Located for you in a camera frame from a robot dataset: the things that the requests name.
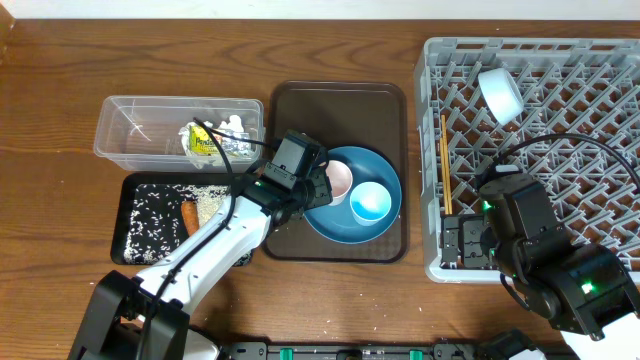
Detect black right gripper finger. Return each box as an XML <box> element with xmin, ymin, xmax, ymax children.
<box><xmin>441</xmin><ymin>216</ymin><xmax>459</xmax><ymax>268</ymax></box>
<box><xmin>459</xmin><ymin>215</ymin><xmax>488</xmax><ymax>268</ymax></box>

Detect pink cup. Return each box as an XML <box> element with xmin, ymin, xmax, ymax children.
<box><xmin>326</xmin><ymin>160</ymin><xmax>353</xmax><ymax>206</ymax></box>

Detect dark blue plate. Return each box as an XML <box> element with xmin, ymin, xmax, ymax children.
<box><xmin>305</xmin><ymin>146</ymin><xmax>402</xmax><ymax>244</ymax></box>

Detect light blue cup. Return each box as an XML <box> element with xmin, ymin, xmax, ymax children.
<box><xmin>349</xmin><ymin>182</ymin><xmax>392</xmax><ymax>226</ymax></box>

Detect wooden chopstick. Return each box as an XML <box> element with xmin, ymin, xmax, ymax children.
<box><xmin>441</xmin><ymin>134</ymin><xmax>452</xmax><ymax>215</ymax></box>
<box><xmin>440</xmin><ymin>115</ymin><xmax>451</xmax><ymax>215</ymax></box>

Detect yellow green snack wrapper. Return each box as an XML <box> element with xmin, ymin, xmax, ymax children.
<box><xmin>187</xmin><ymin>125</ymin><xmax>254</xmax><ymax>157</ymax></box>

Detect grey dishwasher rack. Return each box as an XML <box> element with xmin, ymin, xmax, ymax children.
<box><xmin>414</xmin><ymin>37</ymin><xmax>639</xmax><ymax>284</ymax></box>

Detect light blue bowl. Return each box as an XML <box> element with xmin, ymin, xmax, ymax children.
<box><xmin>478</xmin><ymin>68</ymin><xmax>524</xmax><ymax>125</ymax></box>

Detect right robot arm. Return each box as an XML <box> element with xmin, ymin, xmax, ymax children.
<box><xmin>476</xmin><ymin>165</ymin><xmax>639</xmax><ymax>359</ymax></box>

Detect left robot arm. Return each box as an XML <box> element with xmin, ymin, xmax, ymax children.
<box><xmin>69</xmin><ymin>130</ymin><xmax>332</xmax><ymax>359</ymax></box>

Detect black food waste tray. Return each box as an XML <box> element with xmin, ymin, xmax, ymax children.
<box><xmin>110</xmin><ymin>172</ymin><xmax>230</xmax><ymax>265</ymax></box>

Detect brown serving tray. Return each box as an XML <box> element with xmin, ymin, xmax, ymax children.
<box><xmin>263</xmin><ymin>81</ymin><xmax>409</xmax><ymax>264</ymax></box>

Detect orange sausage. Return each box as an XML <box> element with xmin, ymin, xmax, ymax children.
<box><xmin>181</xmin><ymin>201</ymin><xmax>200</xmax><ymax>236</ymax></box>

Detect clear plastic bin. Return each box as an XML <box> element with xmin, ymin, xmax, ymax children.
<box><xmin>94</xmin><ymin>96</ymin><xmax>265</xmax><ymax>173</ymax></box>

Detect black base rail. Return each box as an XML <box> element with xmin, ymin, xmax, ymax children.
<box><xmin>219</xmin><ymin>340</ymin><xmax>576</xmax><ymax>360</ymax></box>

